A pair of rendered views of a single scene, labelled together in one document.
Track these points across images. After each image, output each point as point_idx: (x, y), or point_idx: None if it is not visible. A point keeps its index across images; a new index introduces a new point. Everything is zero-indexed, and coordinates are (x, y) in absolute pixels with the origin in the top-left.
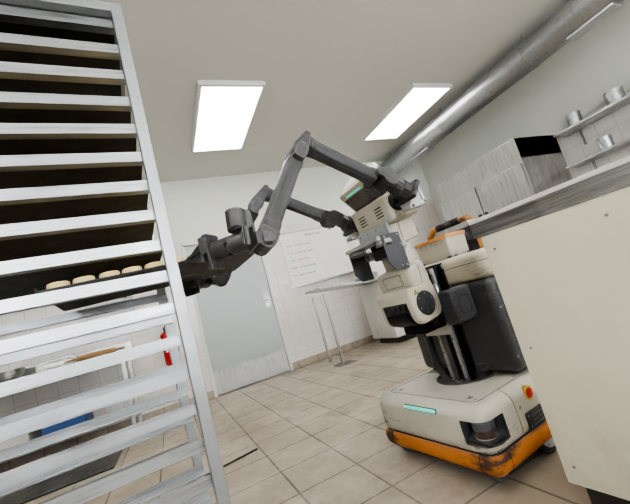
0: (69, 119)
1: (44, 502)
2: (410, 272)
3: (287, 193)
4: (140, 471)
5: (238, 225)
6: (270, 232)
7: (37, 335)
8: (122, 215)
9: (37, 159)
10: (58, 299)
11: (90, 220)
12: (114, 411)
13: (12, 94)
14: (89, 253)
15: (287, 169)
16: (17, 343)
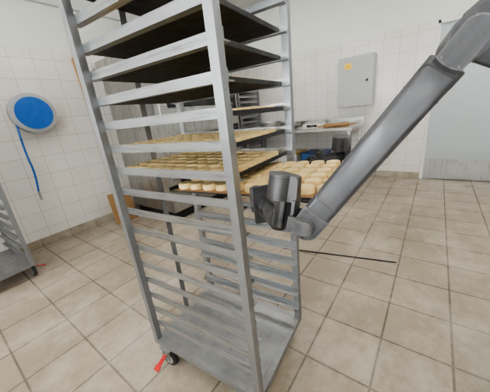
0: (183, 25)
1: (225, 256)
2: None
3: (377, 154)
4: (216, 307)
5: (272, 200)
6: (306, 225)
7: (172, 217)
8: (205, 144)
9: (155, 89)
10: (177, 200)
11: (187, 146)
12: (253, 234)
13: (135, 22)
14: (188, 173)
15: (404, 97)
16: (166, 218)
